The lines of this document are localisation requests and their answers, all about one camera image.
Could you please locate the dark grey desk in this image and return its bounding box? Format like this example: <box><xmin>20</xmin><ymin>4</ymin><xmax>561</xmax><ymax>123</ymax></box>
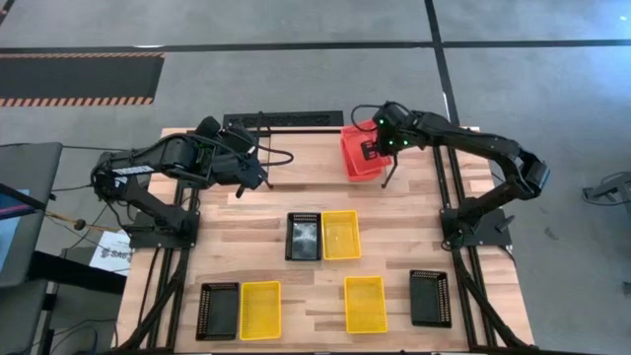
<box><xmin>0</xmin><ymin>141</ymin><xmax>64</xmax><ymax>290</ymax></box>

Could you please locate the yellow plastic basket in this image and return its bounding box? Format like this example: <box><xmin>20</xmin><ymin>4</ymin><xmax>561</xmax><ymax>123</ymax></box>
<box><xmin>239</xmin><ymin>280</ymin><xmax>283</xmax><ymax>342</ymax></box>
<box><xmin>320</xmin><ymin>209</ymin><xmax>363</xmax><ymax>261</ymax></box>
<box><xmin>343</xmin><ymin>275</ymin><xmax>389</xmax><ymax>335</ymax></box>

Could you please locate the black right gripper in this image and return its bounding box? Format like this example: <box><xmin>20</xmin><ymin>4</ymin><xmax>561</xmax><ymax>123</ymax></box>
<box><xmin>361</xmin><ymin>101</ymin><xmax>421</xmax><ymax>162</ymax></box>

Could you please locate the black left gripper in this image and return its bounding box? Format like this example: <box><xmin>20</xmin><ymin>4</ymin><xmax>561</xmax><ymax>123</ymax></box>
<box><xmin>208</xmin><ymin>124</ymin><xmax>270</xmax><ymax>200</ymax></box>

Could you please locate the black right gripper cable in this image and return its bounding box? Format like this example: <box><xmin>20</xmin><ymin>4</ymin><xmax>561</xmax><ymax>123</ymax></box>
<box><xmin>350</xmin><ymin>103</ymin><xmax>384</xmax><ymax>133</ymax></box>

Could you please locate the black plastic basket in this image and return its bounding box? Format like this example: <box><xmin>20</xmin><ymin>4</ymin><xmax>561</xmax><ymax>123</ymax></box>
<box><xmin>195</xmin><ymin>281</ymin><xmax>241</xmax><ymax>342</ymax></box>
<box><xmin>408</xmin><ymin>268</ymin><xmax>454</xmax><ymax>329</ymax></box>
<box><xmin>284</xmin><ymin>211</ymin><xmax>323</xmax><ymax>262</ymax></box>

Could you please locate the black desk support bar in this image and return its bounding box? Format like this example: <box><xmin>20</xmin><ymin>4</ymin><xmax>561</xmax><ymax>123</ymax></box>
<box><xmin>28</xmin><ymin>249</ymin><xmax>128</xmax><ymax>296</ymax></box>

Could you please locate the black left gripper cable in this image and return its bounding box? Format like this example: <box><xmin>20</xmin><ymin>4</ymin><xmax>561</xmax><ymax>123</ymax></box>
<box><xmin>248</xmin><ymin>144</ymin><xmax>296</xmax><ymax>168</ymax></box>

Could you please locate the white printed paper sheet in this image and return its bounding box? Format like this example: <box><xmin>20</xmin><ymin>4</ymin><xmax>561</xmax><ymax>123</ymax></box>
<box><xmin>89</xmin><ymin>230</ymin><xmax>133</xmax><ymax>277</ymax></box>

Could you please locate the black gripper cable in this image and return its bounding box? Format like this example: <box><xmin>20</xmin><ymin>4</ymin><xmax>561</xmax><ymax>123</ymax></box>
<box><xmin>248</xmin><ymin>144</ymin><xmax>296</xmax><ymax>168</ymax></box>
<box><xmin>350</xmin><ymin>103</ymin><xmax>384</xmax><ymax>133</ymax></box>

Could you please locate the black hazard-striped floor mat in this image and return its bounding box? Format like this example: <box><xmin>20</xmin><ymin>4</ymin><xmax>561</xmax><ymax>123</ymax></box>
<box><xmin>0</xmin><ymin>52</ymin><xmax>166</xmax><ymax>108</ymax></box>

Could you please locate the laptop computer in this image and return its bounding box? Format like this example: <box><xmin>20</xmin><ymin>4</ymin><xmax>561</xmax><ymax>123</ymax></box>
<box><xmin>0</xmin><ymin>181</ymin><xmax>50</xmax><ymax>275</ymax></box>

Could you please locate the wooden shelf with black frame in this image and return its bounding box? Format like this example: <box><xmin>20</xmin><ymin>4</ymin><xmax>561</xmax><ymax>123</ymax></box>
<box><xmin>254</xmin><ymin>110</ymin><xmax>401</xmax><ymax>191</ymax></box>

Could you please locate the black floor stand base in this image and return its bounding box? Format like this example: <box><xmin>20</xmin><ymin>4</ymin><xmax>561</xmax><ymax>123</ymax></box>
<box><xmin>581</xmin><ymin>171</ymin><xmax>631</xmax><ymax>215</ymax></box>

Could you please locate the thin yellow floor cable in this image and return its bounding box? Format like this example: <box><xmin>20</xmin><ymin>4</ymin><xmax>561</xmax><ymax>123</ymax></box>
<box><xmin>45</xmin><ymin>210</ymin><xmax>120</xmax><ymax>234</ymax></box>

